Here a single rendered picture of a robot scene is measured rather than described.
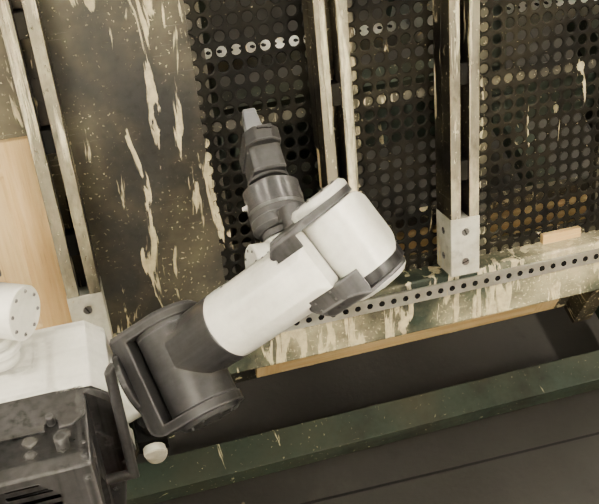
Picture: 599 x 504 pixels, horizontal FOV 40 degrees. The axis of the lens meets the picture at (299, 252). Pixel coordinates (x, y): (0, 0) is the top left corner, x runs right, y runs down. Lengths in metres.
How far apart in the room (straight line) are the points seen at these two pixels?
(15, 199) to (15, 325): 0.51
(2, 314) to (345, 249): 0.40
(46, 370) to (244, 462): 1.24
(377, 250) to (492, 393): 1.51
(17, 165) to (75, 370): 0.52
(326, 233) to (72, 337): 0.37
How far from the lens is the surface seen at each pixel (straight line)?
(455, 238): 1.62
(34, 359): 1.07
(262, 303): 0.94
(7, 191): 1.47
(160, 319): 1.04
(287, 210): 1.16
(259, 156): 1.22
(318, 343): 1.64
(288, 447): 2.24
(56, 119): 1.37
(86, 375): 1.02
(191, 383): 1.03
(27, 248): 1.50
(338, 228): 0.92
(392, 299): 1.64
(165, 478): 2.22
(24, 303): 1.01
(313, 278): 0.91
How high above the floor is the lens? 2.27
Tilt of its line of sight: 55 degrees down
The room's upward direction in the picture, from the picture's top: 6 degrees clockwise
